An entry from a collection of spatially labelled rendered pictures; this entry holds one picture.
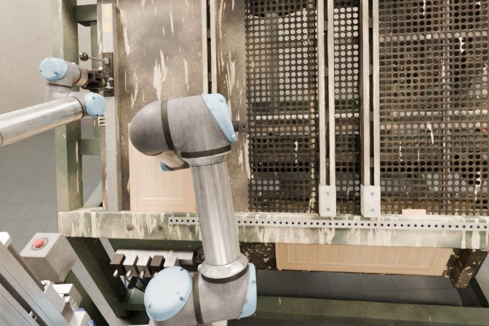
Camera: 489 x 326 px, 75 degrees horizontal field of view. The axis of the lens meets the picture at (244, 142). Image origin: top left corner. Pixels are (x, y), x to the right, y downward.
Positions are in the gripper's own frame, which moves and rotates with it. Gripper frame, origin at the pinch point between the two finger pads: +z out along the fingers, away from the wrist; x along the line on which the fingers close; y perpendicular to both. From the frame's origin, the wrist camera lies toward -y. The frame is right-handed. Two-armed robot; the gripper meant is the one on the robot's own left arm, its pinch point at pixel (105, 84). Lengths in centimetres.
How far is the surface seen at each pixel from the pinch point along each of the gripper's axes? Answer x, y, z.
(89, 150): -28.7, -19.3, 15.6
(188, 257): -77, 32, 8
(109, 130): -19.5, -3.8, 8.1
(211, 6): 32, 46, 5
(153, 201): -52, 16, 10
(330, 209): -54, 94, 5
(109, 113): -11.5, -3.5, 8.1
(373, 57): 7, 111, 5
